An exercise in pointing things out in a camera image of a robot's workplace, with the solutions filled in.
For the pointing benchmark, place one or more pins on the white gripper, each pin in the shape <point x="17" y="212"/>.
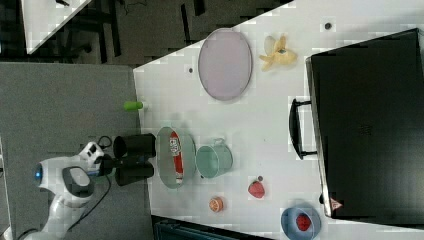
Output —
<point x="91" y="153"/>

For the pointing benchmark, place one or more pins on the red ketchup bottle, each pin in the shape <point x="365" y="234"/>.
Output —
<point x="175" y="148"/>

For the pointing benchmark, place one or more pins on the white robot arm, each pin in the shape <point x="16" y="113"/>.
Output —
<point x="69" y="178"/>

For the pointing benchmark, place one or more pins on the green strainer basket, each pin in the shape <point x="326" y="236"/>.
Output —
<point x="165" y="160"/>

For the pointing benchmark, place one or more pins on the black binocular-like base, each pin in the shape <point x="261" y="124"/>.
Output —
<point x="131" y="159"/>

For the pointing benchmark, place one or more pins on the green cylinder on table edge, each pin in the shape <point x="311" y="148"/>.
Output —
<point x="133" y="105"/>

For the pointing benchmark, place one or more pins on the grey side table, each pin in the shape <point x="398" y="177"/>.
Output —
<point x="53" y="110"/>

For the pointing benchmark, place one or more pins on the green mug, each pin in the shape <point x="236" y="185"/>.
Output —
<point x="214" y="160"/>

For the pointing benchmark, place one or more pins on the toy orange slice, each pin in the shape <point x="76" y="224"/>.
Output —
<point x="216" y="204"/>

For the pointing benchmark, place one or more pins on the round grey plate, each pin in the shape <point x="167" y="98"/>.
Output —
<point x="225" y="64"/>

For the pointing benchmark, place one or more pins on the toy strawberry on table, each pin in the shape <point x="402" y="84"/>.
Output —
<point x="256" y="188"/>

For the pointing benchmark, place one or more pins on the blue bowl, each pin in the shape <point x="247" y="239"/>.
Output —
<point x="288" y="223"/>

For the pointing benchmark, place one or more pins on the strawberry in blue bowl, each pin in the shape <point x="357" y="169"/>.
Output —
<point x="303" y="222"/>

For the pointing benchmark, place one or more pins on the black toaster oven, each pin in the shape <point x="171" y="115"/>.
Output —
<point x="367" y="110"/>

